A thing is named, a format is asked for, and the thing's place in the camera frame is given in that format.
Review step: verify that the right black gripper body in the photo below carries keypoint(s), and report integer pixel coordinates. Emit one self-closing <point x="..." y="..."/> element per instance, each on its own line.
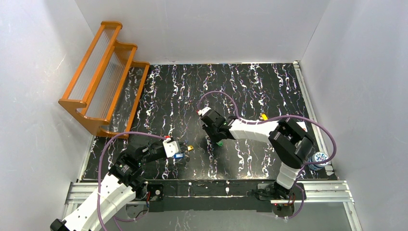
<point x="210" y="131"/>

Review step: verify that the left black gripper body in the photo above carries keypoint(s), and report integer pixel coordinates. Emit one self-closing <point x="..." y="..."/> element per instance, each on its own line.
<point x="178" y="149"/>

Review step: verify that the blue key tag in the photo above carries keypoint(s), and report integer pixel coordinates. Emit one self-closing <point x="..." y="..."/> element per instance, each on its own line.
<point x="179" y="155"/>

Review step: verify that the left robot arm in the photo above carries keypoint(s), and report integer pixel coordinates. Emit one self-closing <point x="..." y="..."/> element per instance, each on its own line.
<point x="122" y="184"/>

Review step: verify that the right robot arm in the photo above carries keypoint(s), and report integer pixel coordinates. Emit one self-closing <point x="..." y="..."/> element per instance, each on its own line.
<point x="289" y="140"/>

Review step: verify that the orange wooden rack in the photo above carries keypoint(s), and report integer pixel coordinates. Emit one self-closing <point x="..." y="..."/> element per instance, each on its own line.
<point x="104" y="92"/>

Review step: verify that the white box red label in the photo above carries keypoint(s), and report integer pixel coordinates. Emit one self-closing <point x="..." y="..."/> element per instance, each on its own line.
<point x="303" y="126"/>

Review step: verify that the blue white tape roll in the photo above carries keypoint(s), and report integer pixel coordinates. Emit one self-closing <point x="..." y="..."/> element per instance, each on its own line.
<point x="318" y="157"/>

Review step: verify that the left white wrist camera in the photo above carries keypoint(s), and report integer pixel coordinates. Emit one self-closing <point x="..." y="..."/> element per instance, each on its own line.
<point x="171" y="147"/>

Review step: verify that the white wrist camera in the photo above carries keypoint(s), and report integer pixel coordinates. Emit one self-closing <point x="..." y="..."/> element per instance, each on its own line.
<point x="171" y="147"/>
<point x="203" y="111"/>

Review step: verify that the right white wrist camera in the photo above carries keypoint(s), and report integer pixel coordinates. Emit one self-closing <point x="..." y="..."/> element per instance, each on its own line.
<point x="203" y="111"/>

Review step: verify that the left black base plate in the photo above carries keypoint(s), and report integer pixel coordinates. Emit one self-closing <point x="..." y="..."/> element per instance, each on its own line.
<point x="152" y="192"/>

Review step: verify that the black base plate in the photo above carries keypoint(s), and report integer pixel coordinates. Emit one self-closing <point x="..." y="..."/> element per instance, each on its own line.
<point x="272" y="190"/>
<point x="152" y="192"/>

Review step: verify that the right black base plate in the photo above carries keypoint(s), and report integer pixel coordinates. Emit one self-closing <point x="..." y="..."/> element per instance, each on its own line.
<point x="272" y="190"/>

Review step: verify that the aluminium frame rail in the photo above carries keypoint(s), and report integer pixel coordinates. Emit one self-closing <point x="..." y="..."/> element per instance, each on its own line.
<point x="213" y="177"/>

